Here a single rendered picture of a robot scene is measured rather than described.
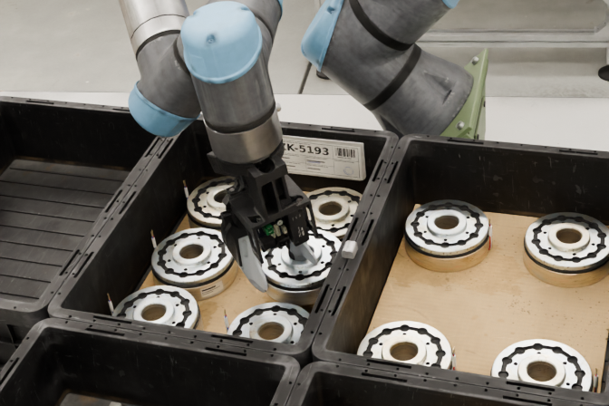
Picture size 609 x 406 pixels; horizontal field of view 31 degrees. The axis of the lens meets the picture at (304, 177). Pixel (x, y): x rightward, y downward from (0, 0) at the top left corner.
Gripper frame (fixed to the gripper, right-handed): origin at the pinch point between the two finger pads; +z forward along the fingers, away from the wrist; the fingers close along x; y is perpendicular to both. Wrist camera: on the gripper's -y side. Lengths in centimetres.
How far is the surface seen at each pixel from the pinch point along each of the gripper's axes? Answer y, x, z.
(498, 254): 8.1, 25.2, 6.3
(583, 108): -26, 65, 23
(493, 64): -142, 122, 99
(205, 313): -2.4, -9.2, 3.3
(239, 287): -4.2, -3.9, 3.8
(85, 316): 1.6, -22.2, -7.9
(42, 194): -37.7, -19.2, 2.8
